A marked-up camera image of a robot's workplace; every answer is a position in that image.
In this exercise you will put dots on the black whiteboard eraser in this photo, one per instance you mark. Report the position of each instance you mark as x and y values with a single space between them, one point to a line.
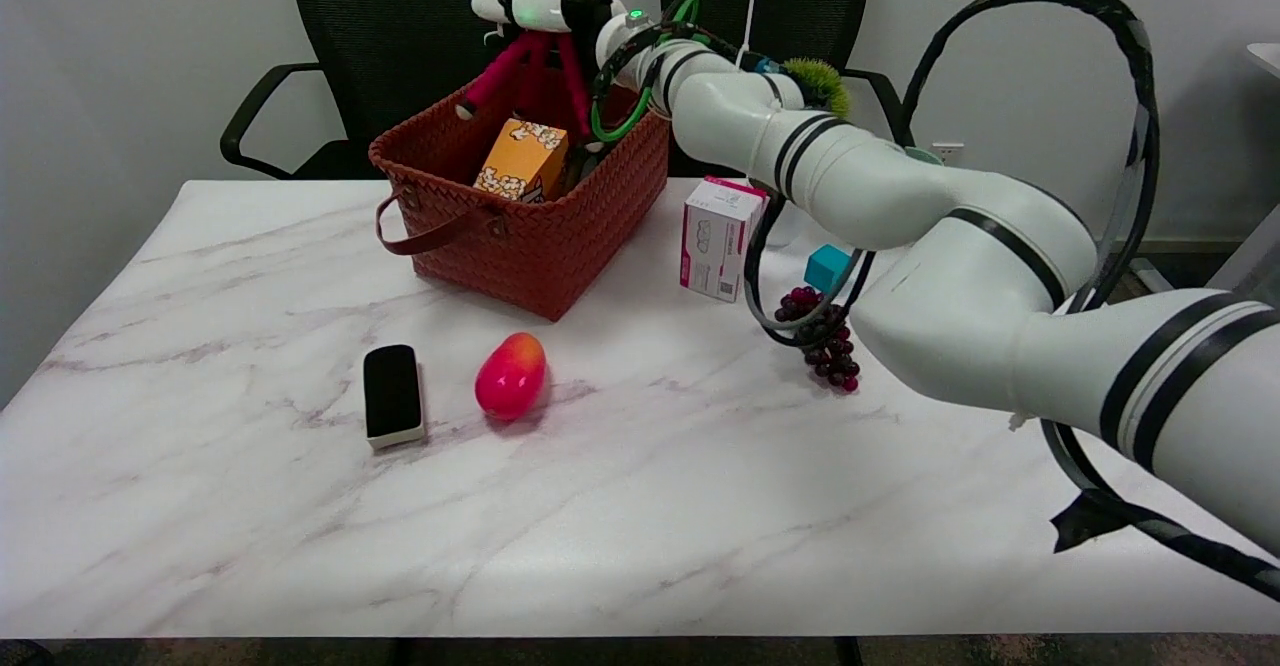
392 391

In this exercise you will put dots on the red toy mango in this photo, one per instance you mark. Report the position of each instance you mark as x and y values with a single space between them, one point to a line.
510 378

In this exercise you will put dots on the teal cube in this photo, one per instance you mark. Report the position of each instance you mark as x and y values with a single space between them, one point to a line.
822 268

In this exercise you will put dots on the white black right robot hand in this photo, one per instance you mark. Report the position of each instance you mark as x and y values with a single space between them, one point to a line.
530 6

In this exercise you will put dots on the purple grape bunch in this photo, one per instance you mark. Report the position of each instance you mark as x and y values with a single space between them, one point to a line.
835 361

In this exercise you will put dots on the white pink paper box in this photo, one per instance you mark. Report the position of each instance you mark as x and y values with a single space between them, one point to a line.
715 241

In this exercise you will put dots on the dark round object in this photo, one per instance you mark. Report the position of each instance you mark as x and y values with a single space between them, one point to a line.
575 171

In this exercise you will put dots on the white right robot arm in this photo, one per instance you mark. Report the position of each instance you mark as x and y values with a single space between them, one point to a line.
950 276

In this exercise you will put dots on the green cup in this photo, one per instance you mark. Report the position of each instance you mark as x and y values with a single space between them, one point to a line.
922 155

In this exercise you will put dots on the orange popcorn box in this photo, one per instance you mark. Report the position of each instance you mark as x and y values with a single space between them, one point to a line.
520 161

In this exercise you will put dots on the white desk side panel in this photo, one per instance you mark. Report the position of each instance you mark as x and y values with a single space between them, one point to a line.
1255 261

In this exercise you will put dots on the green ball plant white pot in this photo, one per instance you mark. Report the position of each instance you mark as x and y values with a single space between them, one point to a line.
825 86

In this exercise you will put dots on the white wall outlet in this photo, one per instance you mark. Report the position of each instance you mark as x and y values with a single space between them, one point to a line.
950 151

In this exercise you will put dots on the red woven basket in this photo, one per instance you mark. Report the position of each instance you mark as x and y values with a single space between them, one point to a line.
530 246

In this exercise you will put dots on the pink flexible tripod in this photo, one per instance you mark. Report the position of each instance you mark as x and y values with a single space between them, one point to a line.
495 74

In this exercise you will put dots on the white desk corner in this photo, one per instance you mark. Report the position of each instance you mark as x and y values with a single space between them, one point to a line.
1267 56

